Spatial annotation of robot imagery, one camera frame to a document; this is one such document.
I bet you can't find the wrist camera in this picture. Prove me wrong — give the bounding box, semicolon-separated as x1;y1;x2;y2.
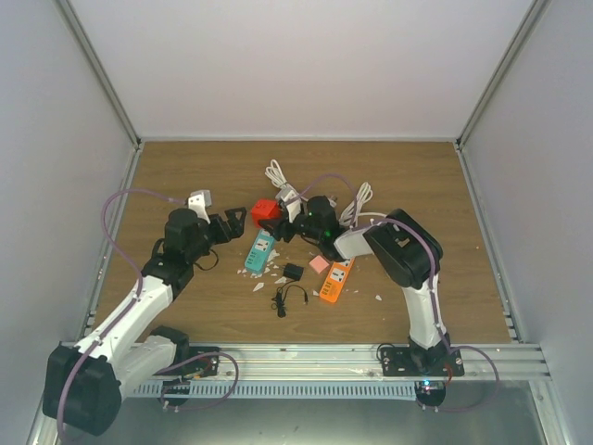
187;189;212;223
275;184;301;223

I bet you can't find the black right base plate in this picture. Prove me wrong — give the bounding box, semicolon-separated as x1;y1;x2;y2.
376;343;465;377

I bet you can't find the black thin cable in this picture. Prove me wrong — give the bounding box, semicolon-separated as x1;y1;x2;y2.
270;285;311;320

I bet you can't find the black power adapter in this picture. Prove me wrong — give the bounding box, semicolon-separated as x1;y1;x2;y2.
283;263;304;281

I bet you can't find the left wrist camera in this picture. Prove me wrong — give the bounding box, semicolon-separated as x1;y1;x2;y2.
187;189;212;223

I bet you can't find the white bundled power cable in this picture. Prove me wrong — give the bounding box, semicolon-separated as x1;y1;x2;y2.
339;181;385;228

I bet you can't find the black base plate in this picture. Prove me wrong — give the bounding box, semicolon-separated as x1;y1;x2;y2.
376;343;465;377
156;345;221;377

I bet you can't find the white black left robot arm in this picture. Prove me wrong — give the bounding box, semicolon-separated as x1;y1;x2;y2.
43;207;246;436

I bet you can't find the teal power strip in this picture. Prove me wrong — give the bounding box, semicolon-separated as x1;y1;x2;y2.
245;229;275;274

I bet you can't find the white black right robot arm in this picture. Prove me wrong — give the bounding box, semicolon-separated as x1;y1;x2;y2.
259;196;450;375

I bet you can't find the red cube power socket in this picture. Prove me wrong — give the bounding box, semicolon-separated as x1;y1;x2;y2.
250;198;283;229

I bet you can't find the orange power strip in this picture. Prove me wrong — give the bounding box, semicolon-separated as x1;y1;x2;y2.
319;259;354;303

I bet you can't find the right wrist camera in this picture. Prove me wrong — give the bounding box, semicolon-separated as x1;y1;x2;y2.
275;184;301;223

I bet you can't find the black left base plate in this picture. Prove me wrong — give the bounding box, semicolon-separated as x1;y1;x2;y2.
156;345;221;377

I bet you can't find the slotted cable duct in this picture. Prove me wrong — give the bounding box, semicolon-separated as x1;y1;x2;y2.
133;381;418;400

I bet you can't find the white cable with plug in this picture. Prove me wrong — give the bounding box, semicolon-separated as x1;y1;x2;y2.
264;159;339;205

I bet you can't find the pink square adapter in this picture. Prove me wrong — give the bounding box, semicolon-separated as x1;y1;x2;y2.
309;255;330;274

